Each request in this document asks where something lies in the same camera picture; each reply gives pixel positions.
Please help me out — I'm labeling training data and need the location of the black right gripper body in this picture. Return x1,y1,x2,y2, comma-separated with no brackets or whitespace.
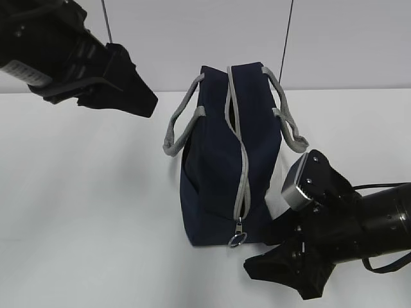
269,149,370,283

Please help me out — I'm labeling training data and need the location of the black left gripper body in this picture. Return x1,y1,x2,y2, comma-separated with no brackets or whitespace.
29,12,136,104

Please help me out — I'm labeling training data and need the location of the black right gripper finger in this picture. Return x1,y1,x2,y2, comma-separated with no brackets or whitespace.
263,209,304,246
243,237,336,300

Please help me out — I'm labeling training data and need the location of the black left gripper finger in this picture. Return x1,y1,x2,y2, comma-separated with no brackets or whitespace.
77,67,158,118

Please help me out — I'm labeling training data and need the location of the navy and white lunch bag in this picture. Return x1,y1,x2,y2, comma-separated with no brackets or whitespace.
163,62,309,248

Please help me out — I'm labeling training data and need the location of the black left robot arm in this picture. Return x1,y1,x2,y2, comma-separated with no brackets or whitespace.
1,1,158,118

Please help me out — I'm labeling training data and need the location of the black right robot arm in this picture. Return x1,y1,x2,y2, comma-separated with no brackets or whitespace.
243,150,410,300

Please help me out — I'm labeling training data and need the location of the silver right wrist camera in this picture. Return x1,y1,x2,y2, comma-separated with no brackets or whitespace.
281,153,312,212

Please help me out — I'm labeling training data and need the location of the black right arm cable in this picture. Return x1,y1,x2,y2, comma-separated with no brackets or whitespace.
353,182,411,274

